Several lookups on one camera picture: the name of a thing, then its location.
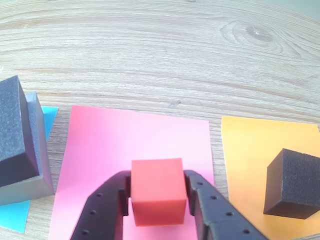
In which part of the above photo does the red cube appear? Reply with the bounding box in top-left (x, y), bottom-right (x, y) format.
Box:
top-left (130, 157), bottom-right (188, 228)

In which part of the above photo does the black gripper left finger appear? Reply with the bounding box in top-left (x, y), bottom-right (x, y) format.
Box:
top-left (70, 170), bottom-right (133, 240)

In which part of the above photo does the small black foam block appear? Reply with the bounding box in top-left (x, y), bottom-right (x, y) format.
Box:
top-left (262, 147), bottom-right (320, 221)

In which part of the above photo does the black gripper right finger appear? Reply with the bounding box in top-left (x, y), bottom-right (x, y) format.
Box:
top-left (183, 169), bottom-right (270, 240)

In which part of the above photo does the blue paper sheet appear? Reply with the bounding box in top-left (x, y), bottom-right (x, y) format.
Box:
top-left (0, 106), bottom-right (60, 235)

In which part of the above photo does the large grey foam block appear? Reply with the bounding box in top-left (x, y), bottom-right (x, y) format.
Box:
top-left (0, 91), bottom-right (55, 207)

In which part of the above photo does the orange paper sheet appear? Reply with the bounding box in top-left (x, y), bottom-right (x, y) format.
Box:
top-left (221, 115), bottom-right (320, 240)

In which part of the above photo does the medium dark foam block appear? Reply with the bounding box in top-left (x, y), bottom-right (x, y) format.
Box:
top-left (0, 75), bottom-right (41, 188)

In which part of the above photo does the pink paper sheet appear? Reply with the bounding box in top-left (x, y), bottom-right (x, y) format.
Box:
top-left (47, 104), bottom-right (215, 240)

